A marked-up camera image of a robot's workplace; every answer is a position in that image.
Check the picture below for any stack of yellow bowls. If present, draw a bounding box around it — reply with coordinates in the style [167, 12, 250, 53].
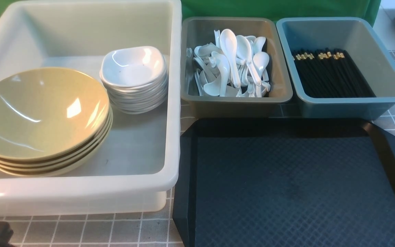
[0, 67, 114, 177]

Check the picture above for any large white plastic tub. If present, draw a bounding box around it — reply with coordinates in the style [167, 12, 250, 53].
[0, 0, 182, 217]

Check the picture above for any stack of white dishes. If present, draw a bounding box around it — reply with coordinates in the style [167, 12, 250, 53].
[100, 46, 169, 115]

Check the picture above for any green backdrop cloth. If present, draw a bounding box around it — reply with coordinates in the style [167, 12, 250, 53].
[0, 0, 382, 45]

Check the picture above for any black plastic serving tray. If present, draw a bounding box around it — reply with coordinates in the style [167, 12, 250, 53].
[172, 118, 395, 247]

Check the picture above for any brown plastic spoon bin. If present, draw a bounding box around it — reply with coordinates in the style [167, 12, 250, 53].
[180, 17, 293, 118]

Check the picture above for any pile of white spoons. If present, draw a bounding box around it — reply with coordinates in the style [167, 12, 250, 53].
[185, 29, 273, 97]

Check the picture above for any bundle of black chopsticks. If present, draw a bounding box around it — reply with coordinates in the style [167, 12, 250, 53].
[291, 48, 376, 98]

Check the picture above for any grey grid tablecloth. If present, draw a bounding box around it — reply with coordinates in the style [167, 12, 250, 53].
[0, 3, 395, 247]

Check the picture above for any blue plastic chopstick bin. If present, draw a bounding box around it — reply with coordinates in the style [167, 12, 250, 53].
[276, 17, 395, 120]

